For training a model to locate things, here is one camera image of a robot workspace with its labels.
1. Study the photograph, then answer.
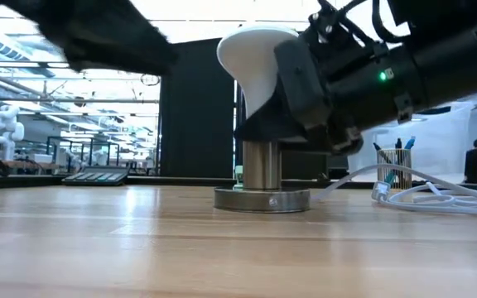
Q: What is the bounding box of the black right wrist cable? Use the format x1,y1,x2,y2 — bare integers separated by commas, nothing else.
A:
316,0,409,46

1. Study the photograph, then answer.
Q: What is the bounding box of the black aluminium table frame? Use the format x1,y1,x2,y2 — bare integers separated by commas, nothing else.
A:
0,173,376,190

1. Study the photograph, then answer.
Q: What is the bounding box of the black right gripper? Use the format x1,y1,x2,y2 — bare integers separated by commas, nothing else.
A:
234,12,428,156

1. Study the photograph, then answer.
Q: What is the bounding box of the black pen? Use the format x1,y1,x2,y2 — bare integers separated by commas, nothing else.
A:
373,142,398,173

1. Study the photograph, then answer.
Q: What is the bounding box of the white lamp power cord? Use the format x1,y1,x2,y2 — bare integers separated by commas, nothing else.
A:
311,164,477,216

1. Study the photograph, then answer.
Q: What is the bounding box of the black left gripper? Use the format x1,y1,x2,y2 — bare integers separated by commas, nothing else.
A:
0,0,180,77

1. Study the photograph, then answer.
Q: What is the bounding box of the black desk calculator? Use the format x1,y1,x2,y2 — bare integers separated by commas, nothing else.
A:
61,166,131,187

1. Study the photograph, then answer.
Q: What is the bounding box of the brass lamp socket base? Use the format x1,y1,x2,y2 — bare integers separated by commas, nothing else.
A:
213,140,311,214

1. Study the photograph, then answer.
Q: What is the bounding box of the clear plastic storage bin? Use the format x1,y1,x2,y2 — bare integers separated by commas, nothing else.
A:
348,101,471,184

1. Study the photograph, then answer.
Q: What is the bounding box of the blue pen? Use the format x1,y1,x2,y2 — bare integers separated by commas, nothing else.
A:
385,136,417,188

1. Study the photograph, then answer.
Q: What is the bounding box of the gold wire pen cup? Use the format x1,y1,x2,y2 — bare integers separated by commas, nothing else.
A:
377,147,413,190

